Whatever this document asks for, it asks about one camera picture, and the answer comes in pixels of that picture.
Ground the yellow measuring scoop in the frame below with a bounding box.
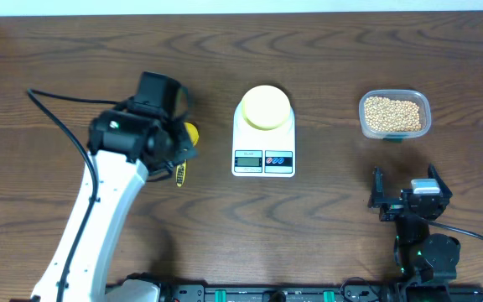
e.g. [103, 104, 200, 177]
[175, 122, 200, 187]

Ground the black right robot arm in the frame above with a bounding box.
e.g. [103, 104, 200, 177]
[368, 165, 460, 301]

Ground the pile of soybeans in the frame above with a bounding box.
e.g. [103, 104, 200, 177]
[364, 96, 422, 133]

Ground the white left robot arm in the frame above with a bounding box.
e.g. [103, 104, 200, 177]
[30, 110, 196, 301]

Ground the yellow bowl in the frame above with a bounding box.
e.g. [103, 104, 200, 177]
[241, 85, 291, 131]

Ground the clear plastic container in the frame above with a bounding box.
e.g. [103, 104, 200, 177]
[359, 89, 432, 140]

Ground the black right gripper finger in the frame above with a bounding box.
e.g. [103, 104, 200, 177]
[371, 167, 384, 201]
[428, 164, 451, 195]

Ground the white kitchen scale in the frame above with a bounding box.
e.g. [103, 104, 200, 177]
[231, 102, 296, 178]

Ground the green tape label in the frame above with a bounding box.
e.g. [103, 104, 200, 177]
[383, 138, 403, 143]

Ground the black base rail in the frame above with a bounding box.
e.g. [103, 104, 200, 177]
[105, 272, 483, 302]

